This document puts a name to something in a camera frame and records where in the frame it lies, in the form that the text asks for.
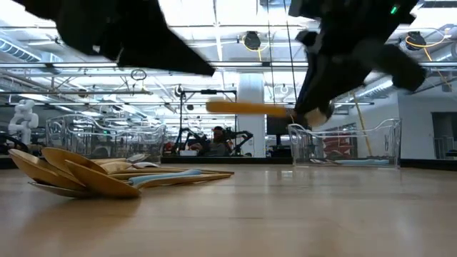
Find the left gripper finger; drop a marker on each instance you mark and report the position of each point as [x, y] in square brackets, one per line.
[168, 53]

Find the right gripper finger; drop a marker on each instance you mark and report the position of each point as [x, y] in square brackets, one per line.
[335, 85]
[307, 85]

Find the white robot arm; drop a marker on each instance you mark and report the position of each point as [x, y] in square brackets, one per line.
[23, 121]

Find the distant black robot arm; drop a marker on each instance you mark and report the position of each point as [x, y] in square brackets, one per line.
[185, 137]
[242, 135]

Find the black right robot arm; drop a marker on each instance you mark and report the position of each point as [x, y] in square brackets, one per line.
[357, 12]

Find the black monitor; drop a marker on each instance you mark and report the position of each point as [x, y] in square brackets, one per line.
[278, 126]

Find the red cabinet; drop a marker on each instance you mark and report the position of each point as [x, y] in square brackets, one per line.
[337, 146]

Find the long ceiling light strip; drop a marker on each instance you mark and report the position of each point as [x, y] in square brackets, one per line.
[250, 64]

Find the clear plastic bin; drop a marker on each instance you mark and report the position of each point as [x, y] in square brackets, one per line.
[385, 142]
[71, 135]

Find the white pillar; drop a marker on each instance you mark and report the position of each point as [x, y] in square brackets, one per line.
[251, 142]

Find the person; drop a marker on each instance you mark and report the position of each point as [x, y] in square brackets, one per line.
[218, 133]

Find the silver ceiling duct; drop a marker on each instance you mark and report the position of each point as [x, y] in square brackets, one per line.
[375, 89]

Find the distant black gantry frame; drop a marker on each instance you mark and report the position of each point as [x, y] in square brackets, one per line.
[209, 91]

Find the ribbed ceiling duct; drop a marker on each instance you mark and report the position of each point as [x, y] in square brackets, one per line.
[16, 50]

